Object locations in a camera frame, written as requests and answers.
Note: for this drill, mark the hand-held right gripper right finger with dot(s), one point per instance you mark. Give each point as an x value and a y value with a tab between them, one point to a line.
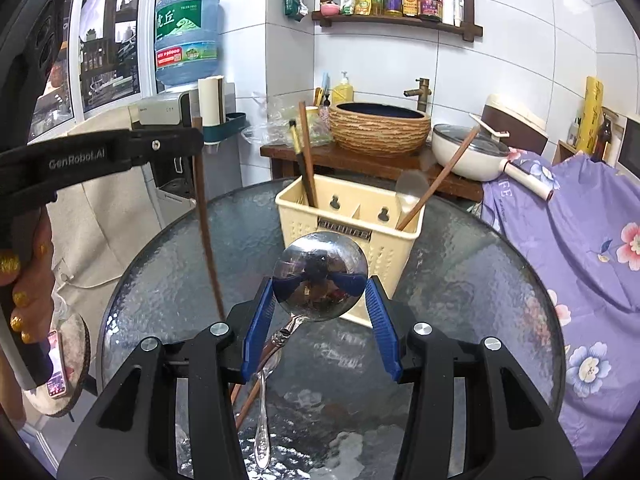
382	330

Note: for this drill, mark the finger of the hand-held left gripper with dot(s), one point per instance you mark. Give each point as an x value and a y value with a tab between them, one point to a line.
165	146

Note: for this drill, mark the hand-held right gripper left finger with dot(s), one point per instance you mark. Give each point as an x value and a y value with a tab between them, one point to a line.
257	330

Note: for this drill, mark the beige plastic utensil holder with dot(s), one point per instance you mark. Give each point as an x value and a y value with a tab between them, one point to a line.
300	220

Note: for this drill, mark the black chopstick with gold tip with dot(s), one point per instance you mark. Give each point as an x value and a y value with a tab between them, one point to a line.
299	160

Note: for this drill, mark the translucent plastic spoon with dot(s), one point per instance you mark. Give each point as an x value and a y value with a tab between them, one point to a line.
410	185

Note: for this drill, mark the person's left hand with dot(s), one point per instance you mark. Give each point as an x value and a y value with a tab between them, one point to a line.
42	260

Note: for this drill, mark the grey water dispenser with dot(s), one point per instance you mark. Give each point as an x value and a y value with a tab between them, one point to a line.
160	110

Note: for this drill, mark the cream paper cup stack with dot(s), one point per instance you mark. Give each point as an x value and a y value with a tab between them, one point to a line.
210	100

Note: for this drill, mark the beige cloth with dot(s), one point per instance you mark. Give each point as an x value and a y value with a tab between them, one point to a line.
110	220

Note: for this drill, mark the clear plastic bag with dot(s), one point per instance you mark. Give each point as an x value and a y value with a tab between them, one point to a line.
270	130

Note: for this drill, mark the blue water jug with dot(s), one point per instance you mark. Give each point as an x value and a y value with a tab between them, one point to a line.
187	35

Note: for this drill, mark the window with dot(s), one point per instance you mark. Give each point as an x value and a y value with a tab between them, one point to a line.
100	35

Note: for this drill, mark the small pink pump bottle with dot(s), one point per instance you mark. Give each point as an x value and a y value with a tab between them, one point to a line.
327	110

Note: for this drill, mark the dark wooden washstand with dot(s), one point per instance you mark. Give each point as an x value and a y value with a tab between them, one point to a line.
350	157

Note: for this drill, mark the round woven stool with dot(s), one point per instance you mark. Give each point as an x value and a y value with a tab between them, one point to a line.
77	360

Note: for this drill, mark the yellow soap pump bottle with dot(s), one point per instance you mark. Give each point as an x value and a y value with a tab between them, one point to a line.
343	92

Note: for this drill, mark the white pan with glass lid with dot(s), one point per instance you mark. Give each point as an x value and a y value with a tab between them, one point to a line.
465	152

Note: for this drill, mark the brown ceramic wash basin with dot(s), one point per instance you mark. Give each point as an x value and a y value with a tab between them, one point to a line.
380	132

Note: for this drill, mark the smartphone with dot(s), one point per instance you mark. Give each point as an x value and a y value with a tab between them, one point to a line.
56	370

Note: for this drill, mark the purple floral cloth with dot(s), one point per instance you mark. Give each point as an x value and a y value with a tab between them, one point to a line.
575	240

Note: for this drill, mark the pink bowl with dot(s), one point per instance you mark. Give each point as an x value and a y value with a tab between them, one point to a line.
331	9

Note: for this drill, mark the bronze bamboo-style faucet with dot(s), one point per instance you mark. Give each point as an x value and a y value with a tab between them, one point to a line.
424	92

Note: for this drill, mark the white brown rice cooker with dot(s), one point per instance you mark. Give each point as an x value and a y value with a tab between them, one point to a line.
520	130

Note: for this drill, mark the small wooden box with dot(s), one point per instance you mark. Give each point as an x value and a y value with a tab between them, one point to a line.
562	152

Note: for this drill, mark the wooden framed mirror shelf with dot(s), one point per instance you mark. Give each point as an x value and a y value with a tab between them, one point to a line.
390	22

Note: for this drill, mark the small clear bottle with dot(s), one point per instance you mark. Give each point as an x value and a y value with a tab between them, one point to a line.
573	132

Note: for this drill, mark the brown glass bottle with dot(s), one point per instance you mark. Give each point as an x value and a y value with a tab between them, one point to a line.
602	140

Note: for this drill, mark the yellow wrap roll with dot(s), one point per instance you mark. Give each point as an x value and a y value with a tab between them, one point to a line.
590	110

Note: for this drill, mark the white microwave oven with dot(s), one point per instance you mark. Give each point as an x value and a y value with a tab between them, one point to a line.
631	145

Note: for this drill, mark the small white squeeze bottle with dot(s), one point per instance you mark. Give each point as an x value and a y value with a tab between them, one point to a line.
457	12

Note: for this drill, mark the teal white wall holder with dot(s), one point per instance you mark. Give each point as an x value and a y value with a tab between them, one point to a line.
230	127

